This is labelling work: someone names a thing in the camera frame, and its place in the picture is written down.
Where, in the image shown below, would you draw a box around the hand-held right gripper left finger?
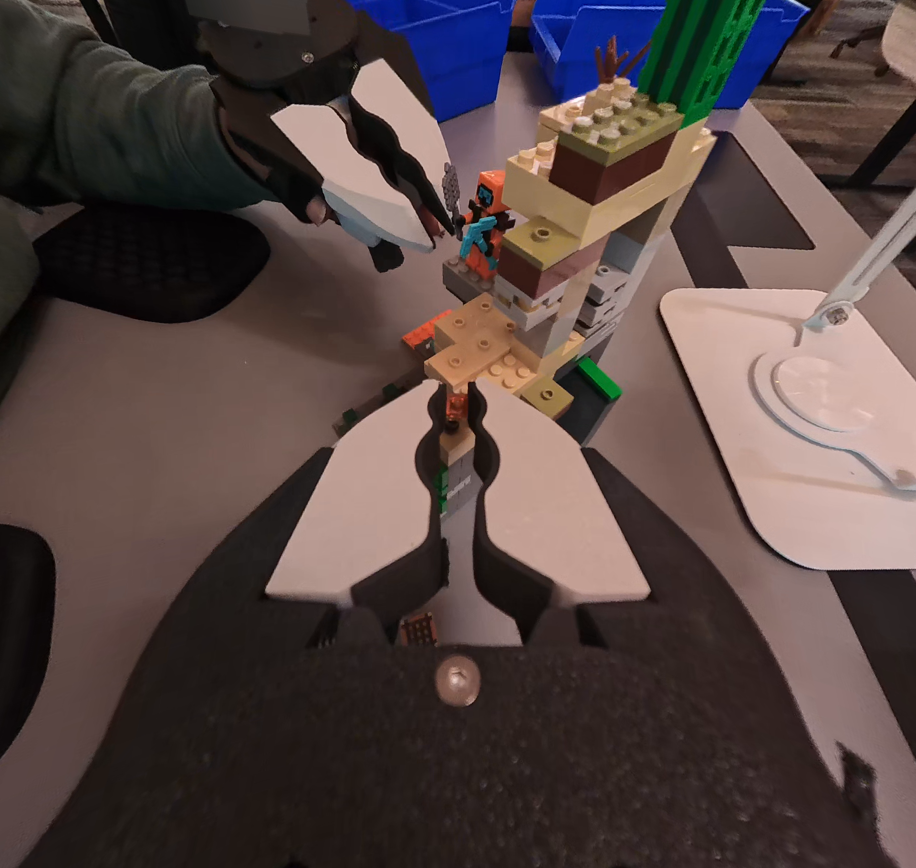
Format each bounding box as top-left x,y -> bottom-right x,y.
265,380 -> 450,608

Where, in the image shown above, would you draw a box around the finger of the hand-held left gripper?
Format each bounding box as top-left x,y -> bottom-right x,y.
345,58 -> 458,234
271,103 -> 439,252

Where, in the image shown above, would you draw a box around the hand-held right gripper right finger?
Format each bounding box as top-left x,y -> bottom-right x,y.
472,379 -> 654,608

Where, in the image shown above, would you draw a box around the grey toy axe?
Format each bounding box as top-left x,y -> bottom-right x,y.
442,162 -> 466,236

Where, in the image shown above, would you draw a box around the toy brick building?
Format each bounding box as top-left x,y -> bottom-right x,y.
333,77 -> 718,522

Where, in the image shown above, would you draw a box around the person's left forearm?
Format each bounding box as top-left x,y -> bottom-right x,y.
0,0 -> 287,212

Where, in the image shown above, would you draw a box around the blue plastic bin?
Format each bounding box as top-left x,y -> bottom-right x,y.
315,0 -> 518,124
530,0 -> 810,111

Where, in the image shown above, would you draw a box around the teal toy sword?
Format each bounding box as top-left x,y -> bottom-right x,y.
458,216 -> 498,257

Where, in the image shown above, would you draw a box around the orange toy minifigure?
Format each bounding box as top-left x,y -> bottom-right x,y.
458,170 -> 516,286

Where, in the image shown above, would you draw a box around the black jacket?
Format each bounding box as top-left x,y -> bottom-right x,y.
53,0 -> 216,71

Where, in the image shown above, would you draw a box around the white book stand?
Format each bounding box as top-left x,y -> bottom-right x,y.
658,188 -> 916,570

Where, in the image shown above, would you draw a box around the brown toy twig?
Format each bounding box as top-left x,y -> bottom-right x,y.
594,37 -> 652,85

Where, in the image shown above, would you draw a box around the black mesh chair seat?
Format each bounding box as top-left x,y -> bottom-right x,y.
0,525 -> 57,758
32,203 -> 271,324

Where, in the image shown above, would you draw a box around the green toy cactus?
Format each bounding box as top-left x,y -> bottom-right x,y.
635,0 -> 784,119

